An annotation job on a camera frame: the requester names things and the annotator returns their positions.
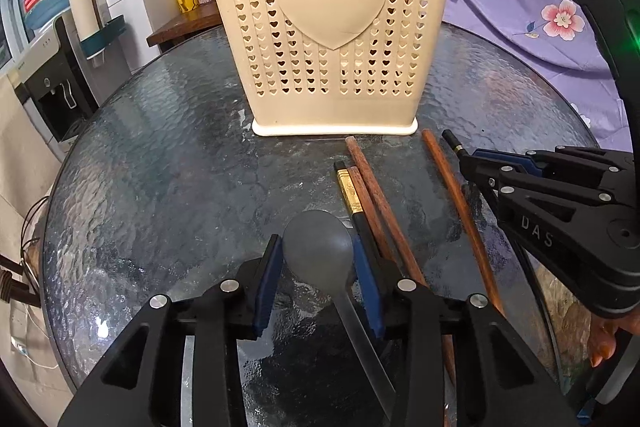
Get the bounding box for beige cloth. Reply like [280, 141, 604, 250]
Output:
[0, 72, 71, 408]

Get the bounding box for wooden chair back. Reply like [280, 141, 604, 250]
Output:
[0, 252, 43, 308]

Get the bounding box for teal cup holder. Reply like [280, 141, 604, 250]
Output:
[80, 14, 126, 60]

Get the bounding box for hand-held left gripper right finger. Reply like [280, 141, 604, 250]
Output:
[351, 234, 581, 427]

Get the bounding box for black cables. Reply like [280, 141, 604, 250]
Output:
[20, 197, 51, 258]

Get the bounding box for purple floral cloth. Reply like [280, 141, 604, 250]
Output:
[442, 0, 633, 153]

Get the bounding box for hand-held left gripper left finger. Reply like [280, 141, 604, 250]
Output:
[57, 234, 284, 427]

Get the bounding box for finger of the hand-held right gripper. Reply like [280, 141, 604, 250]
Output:
[472, 146, 626, 178]
[459, 156, 631, 209]

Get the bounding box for grey water dispenser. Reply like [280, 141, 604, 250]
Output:
[12, 17, 101, 143]

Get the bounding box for sliding window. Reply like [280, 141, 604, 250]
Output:
[0, 0, 36, 73]

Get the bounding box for white charging cable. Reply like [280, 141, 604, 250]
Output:
[10, 307, 57, 369]

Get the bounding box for cream perforated utensil holder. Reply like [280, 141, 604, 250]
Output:
[195, 0, 462, 138]

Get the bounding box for person's right hand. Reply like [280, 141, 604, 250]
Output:
[589, 307, 640, 369]

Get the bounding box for white paper cup tube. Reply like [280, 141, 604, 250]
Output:
[68, 0, 108, 58]

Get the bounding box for grey plastic spoon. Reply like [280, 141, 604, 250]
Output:
[282, 210, 398, 420]

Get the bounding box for dark wooden washstand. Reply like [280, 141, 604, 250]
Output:
[146, 2, 223, 53]

